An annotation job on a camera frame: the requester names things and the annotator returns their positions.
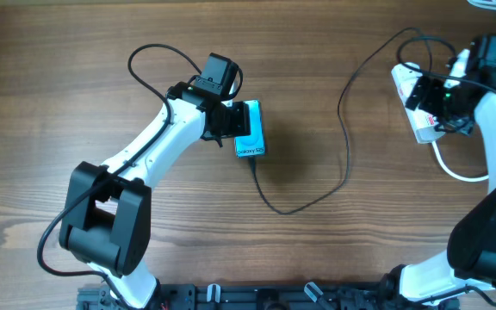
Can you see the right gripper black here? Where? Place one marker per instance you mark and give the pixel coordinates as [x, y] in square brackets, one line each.
[424, 96]

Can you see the white power strip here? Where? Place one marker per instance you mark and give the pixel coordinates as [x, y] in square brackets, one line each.
[422, 123]

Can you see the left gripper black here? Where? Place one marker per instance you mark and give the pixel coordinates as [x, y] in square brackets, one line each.
[241, 124]

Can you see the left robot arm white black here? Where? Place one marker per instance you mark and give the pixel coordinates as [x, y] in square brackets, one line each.
[106, 222]

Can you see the blue screen smartphone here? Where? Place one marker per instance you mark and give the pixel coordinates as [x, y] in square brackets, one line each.
[252, 145]

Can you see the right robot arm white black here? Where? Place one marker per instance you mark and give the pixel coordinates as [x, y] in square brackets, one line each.
[461, 100]

